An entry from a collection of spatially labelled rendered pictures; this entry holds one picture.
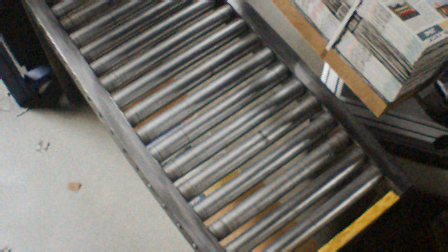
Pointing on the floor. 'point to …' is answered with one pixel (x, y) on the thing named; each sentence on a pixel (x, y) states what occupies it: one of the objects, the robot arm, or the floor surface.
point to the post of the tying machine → (11, 77)
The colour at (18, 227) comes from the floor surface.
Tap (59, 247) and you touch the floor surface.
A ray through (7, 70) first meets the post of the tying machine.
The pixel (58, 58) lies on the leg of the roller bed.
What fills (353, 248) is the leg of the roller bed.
